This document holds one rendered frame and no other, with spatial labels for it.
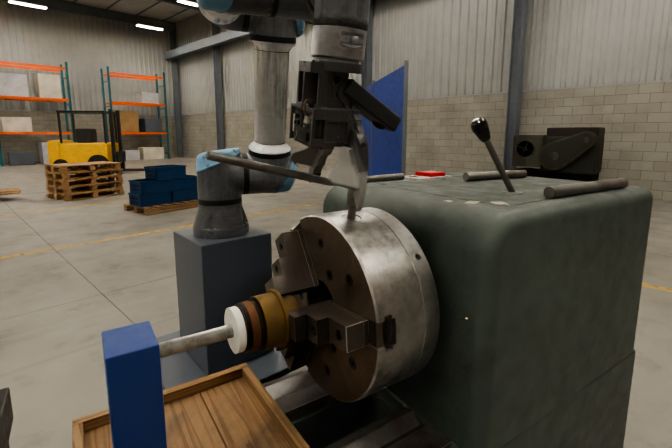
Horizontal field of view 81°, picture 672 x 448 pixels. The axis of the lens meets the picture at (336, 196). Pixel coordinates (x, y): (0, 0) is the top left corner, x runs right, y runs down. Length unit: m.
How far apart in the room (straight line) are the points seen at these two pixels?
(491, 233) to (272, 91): 0.65
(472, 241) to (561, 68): 10.47
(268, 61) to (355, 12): 0.51
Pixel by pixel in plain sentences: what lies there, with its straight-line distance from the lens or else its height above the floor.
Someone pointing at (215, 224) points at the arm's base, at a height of 1.14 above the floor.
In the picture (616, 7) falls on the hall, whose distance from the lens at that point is 11.05.
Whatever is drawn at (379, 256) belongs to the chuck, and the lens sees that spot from 0.60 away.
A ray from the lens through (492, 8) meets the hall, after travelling 11.94.
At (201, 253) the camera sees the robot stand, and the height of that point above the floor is 1.08.
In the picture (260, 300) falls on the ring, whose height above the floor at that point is 1.12.
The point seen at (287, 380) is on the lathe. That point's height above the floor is 0.86.
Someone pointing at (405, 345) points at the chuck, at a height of 1.07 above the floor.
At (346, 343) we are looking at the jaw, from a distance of 0.58.
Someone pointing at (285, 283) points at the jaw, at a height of 1.13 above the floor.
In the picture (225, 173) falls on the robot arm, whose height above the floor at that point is 1.27.
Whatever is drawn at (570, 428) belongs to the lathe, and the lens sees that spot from 1.03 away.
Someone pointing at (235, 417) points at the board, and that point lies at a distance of 0.80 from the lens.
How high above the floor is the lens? 1.37
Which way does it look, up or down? 9 degrees down
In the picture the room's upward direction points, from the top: straight up
